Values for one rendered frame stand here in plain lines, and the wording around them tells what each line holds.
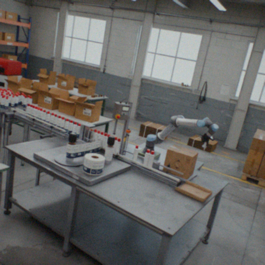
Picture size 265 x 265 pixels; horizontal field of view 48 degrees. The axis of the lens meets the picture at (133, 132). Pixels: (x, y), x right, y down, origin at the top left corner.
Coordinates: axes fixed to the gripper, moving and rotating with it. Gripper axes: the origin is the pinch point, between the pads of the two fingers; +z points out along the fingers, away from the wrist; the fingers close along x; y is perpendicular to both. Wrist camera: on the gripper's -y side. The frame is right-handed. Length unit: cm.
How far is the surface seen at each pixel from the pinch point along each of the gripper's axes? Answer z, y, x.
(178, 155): -5.8, 42.1, 19.8
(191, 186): 0, 35, 55
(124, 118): 4, 91, -39
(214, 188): 0, 7, 58
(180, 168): 2.5, 39.0, 30.7
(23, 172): 179, 196, -68
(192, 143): 288, -214, -201
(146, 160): 8, 74, 16
